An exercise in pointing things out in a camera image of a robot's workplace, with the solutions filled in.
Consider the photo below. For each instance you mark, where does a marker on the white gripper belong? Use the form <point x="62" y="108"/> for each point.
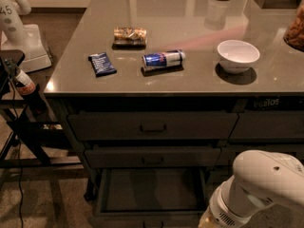
<point x="221" y="213"/>

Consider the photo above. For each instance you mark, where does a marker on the dark drawer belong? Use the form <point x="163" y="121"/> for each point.
<point x="230" y="151"/>
<point x="96" y="126"/>
<point x="151" y="198"/>
<point x="152" y="156"/>
<point x="269" y="126"/>
<point x="219" y="175"/>

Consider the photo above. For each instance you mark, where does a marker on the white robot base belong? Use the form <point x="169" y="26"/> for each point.
<point x="27" y="38"/>

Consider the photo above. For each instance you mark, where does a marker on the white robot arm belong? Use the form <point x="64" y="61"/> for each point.
<point x="260" y="180"/>

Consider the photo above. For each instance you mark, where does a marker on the dark drawer cabinet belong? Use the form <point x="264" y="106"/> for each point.
<point x="274" y="83"/>

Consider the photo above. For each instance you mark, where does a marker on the white bowl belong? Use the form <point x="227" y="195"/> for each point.
<point x="237" y="56"/>

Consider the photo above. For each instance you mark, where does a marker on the blue silver energy drink can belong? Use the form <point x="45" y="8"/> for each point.
<point x="163" y="60"/>

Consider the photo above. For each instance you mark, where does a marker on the blue snack packet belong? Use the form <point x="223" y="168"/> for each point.
<point x="101" y="64"/>

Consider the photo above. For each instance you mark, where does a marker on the jar of nuts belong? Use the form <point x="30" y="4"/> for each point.
<point x="294" y="35"/>

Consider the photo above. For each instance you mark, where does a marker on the golden snack packet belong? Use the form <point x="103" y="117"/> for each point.
<point x="124" y="36"/>

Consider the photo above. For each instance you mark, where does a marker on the black side table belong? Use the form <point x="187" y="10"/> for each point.
<point x="24" y="130"/>

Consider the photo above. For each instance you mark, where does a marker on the cola bottle red label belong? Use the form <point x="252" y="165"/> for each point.
<point x="26" y="88"/>

